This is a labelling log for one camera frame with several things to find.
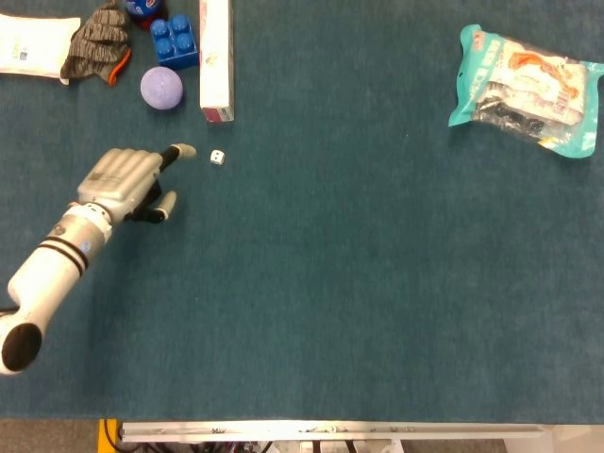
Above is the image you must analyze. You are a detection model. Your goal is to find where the teal snack bag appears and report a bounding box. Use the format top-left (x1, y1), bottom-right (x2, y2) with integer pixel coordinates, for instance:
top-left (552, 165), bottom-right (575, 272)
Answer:
top-left (447, 24), bottom-right (604, 159)

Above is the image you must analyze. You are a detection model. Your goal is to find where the aluminium frame rail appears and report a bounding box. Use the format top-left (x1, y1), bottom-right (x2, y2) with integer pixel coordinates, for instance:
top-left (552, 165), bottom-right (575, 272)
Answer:
top-left (117, 421), bottom-right (556, 445)

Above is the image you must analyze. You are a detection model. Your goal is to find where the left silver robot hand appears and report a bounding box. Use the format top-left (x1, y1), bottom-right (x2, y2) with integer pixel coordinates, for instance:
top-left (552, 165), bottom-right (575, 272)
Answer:
top-left (68, 143), bottom-right (198, 225)

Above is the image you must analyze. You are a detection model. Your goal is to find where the grey knitted work glove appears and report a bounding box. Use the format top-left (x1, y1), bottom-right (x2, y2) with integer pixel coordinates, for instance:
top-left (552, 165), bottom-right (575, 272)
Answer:
top-left (59, 1), bottom-right (133, 87)

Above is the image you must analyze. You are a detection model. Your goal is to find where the white plastic pouch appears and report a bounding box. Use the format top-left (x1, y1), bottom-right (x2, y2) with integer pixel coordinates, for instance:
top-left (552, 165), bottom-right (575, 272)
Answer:
top-left (0, 12), bottom-right (83, 86)

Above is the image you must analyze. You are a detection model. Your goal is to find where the blue red round object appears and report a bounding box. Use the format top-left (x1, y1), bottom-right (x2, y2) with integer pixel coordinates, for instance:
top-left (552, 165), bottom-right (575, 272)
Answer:
top-left (123, 0), bottom-right (169, 32)

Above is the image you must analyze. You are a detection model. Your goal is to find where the long white pink box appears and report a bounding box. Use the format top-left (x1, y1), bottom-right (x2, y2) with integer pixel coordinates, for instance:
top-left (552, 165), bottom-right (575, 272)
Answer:
top-left (198, 0), bottom-right (235, 125)

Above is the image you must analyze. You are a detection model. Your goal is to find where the blue toy building block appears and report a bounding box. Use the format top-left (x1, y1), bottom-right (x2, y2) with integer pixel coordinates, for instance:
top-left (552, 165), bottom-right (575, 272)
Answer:
top-left (149, 13), bottom-right (200, 71)

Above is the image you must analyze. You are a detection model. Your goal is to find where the purple ball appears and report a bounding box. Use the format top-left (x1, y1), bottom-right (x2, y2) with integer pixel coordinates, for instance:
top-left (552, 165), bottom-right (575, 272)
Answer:
top-left (140, 66), bottom-right (184, 112)

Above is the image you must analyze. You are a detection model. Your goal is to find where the yellow frame post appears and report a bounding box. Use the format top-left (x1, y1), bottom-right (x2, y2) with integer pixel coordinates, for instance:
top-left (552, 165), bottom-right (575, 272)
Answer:
top-left (97, 418), bottom-right (119, 453)

